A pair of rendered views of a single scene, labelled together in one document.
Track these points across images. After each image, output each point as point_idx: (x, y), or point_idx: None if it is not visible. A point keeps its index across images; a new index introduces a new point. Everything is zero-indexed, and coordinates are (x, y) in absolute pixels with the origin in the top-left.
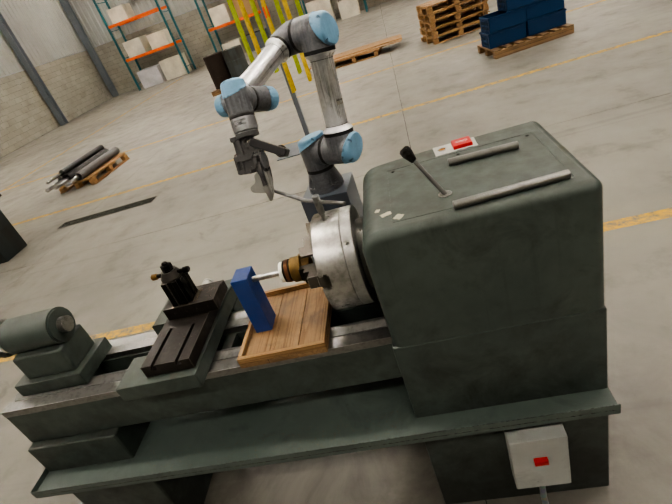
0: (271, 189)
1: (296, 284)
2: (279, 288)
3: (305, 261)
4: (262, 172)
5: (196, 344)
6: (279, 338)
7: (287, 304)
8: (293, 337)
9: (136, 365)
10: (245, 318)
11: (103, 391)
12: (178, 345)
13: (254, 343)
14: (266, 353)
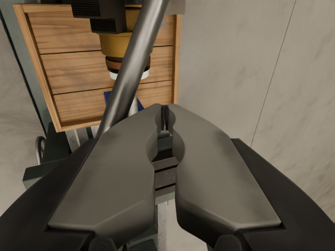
0: (179, 117)
1: (39, 74)
2: (48, 102)
3: (137, 16)
4: (327, 216)
5: (169, 156)
6: (148, 73)
7: (82, 80)
8: (151, 55)
9: (164, 197)
10: (94, 133)
11: (165, 206)
12: (168, 172)
13: (149, 102)
14: (177, 80)
